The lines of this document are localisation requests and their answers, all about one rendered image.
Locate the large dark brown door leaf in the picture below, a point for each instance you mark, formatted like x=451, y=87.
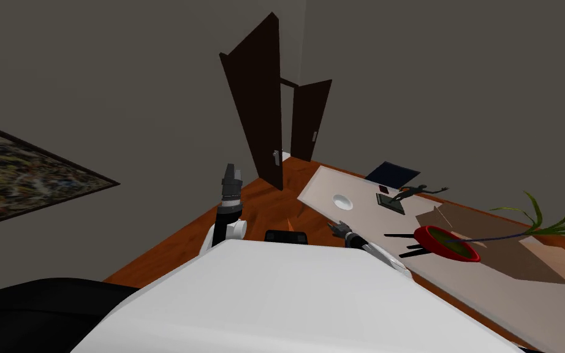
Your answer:
x=258, y=103

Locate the dark figure statue on base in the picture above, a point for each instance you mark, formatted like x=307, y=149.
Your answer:
x=394, y=200

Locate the small dark brown door leaf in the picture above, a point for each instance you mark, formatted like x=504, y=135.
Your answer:
x=308, y=120

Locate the pale beige table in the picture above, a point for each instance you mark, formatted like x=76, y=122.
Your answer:
x=464, y=299

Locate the dark blue laptop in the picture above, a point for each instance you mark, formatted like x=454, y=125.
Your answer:
x=393, y=174

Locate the small dark red phone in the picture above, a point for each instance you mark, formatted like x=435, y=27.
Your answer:
x=384, y=189

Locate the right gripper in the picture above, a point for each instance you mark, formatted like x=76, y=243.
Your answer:
x=341, y=229

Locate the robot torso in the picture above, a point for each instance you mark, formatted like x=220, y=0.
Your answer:
x=282, y=304

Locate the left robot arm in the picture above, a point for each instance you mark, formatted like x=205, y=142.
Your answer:
x=227, y=220

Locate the white bowl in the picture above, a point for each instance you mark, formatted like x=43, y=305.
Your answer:
x=342, y=201

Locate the framed speckled wall painting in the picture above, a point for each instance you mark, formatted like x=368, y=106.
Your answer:
x=13, y=176

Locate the red pot with green plant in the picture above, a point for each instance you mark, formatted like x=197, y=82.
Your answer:
x=446, y=243

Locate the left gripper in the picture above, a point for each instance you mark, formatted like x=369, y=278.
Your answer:
x=231, y=188

